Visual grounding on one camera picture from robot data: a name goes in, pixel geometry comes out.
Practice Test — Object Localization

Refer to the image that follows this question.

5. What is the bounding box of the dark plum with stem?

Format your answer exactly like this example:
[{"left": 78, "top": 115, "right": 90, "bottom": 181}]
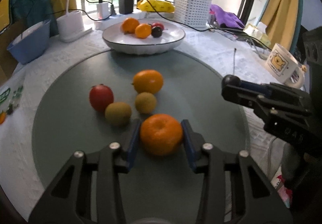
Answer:
[{"left": 151, "top": 26, "right": 163, "bottom": 38}]

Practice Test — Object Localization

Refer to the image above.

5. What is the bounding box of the large red tomato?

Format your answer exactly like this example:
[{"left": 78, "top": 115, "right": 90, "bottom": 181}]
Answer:
[{"left": 151, "top": 22, "right": 164, "bottom": 31}]

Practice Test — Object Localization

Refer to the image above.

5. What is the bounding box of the orange mandarin with stem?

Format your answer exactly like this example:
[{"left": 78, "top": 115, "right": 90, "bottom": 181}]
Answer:
[{"left": 135, "top": 23, "right": 152, "bottom": 39}]

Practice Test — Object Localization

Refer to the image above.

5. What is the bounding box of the white textured tablecloth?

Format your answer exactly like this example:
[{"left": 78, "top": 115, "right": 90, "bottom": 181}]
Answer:
[{"left": 1, "top": 29, "right": 275, "bottom": 219}]

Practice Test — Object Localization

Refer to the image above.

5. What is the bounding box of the bear cartoon mug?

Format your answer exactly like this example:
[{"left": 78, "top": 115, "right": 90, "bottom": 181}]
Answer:
[{"left": 264, "top": 43, "right": 305, "bottom": 89}]

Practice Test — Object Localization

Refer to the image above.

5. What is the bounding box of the yellow-green tissue pack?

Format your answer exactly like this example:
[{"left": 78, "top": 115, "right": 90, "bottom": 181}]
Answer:
[{"left": 244, "top": 22, "right": 271, "bottom": 47}]

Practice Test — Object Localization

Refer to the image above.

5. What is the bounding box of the purple cloth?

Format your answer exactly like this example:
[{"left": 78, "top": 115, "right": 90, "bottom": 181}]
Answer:
[{"left": 210, "top": 4, "right": 245, "bottom": 29}]

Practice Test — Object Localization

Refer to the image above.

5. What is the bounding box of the white plate black rim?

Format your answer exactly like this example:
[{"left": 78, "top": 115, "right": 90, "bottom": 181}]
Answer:
[{"left": 102, "top": 19, "right": 186, "bottom": 55}]

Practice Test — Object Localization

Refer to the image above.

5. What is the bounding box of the white perforated basket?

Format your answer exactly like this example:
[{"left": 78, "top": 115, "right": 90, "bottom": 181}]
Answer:
[{"left": 173, "top": 0, "right": 212, "bottom": 28}]

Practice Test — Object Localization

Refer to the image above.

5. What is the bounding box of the yellow-green fruit right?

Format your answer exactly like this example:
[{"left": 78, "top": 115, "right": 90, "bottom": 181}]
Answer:
[{"left": 135, "top": 92, "right": 157, "bottom": 114}]

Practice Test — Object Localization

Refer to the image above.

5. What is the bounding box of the yellow-green fruit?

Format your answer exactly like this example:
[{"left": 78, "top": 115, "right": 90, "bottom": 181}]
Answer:
[
  {"left": 135, "top": 92, "right": 157, "bottom": 114},
  {"left": 105, "top": 102, "right": 132, "bottom": 127}
]

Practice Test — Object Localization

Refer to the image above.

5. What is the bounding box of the yellow-green fruit left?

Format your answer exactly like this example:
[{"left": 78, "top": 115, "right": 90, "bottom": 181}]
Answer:
[{"left": 105, "top": 102, "right": 132, "bottom": 127}]

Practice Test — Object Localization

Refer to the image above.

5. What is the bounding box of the yellow snack packet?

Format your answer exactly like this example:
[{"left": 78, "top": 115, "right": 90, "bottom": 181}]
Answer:
[{"left": 136, "top": 0, "right": 175, "bottom": 13}]

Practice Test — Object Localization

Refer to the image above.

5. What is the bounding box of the small red tomato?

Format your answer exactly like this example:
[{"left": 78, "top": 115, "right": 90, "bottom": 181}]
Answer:
[{"left": 89, "top": 84, "right": 114, "bottom": 113}]

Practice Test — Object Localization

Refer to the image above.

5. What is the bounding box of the printed fruit plastic bag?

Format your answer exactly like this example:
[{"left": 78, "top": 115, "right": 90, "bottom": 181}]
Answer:
[{"left": 0, "top": 71, "right": 26, "bottom": 124}]

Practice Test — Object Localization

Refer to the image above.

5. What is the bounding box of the black charger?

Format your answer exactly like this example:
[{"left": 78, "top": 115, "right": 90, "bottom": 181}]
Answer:
[{"left": 118, "top": 0, "right": 134, "bottom": 15}]

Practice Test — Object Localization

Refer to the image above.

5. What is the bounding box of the white power strip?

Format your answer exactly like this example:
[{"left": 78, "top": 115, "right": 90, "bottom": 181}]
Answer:
[{"left": 94, "top": 10, "right": 174, "bottom": 31}]

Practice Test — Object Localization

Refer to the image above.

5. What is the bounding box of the white charger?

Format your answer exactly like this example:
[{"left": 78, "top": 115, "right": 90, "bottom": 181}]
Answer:
[{"left": 96, "top": 2, "right": 110, "bottom": 20}]

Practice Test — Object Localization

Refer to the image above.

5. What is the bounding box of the blue bowl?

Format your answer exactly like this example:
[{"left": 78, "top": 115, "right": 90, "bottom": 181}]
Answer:
[{"left": 7, "top": 20, "right": 51, "bottom": 65}]

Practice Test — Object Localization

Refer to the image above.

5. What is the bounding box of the white desk lamp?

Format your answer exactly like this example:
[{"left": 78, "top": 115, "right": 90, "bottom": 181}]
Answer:
[{"left": 57, "top": 0, "right": 92, "bottom": 43}]

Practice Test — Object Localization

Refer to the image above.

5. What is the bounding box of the tablet with yellow screen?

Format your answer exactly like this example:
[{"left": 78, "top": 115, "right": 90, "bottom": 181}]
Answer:
[{"left": 0, "top": 0, "right": 11, "bottom": 33}]

